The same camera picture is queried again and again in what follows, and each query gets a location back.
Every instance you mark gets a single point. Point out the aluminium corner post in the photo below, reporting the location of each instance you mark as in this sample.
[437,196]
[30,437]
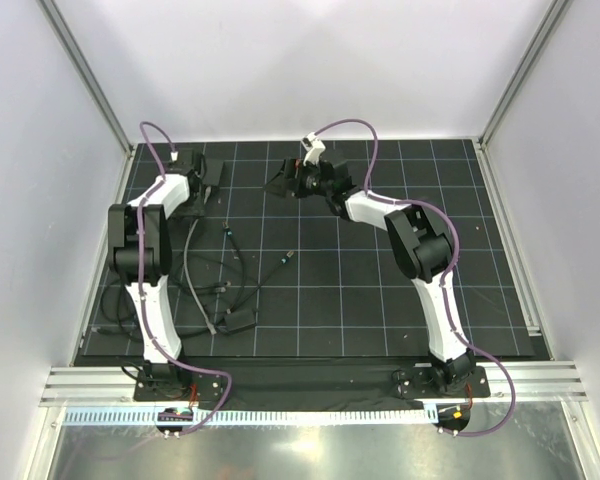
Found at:
[550,21]
[80,63]

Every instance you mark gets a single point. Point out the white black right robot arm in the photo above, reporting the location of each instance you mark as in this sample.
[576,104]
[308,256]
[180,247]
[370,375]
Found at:
[423,247]

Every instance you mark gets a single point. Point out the aluminium front frame rail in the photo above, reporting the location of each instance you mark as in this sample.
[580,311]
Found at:
[534,381]

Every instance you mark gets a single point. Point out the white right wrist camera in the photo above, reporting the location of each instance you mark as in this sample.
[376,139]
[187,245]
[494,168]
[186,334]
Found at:
[314,148]

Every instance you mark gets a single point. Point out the right aluminium corner post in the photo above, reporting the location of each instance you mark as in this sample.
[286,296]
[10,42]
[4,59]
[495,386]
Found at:
[550,21]

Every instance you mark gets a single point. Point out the white slotted cable duct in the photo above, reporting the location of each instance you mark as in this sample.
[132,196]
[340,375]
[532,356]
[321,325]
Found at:
[163,416]

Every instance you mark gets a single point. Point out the small black adapter box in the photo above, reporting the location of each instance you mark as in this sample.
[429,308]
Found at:
[239,321]

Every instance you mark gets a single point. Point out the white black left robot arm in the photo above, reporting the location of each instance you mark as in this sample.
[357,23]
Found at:
[139,252]

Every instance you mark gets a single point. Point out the black grid mat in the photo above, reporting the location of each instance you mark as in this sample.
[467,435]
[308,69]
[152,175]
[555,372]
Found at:
[324,287]

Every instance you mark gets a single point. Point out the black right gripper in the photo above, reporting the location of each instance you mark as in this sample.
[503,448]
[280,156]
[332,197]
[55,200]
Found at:
[294,171]

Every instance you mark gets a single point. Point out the left aluminium corner post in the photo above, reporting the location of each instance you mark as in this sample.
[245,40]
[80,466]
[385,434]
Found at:
[80,63]

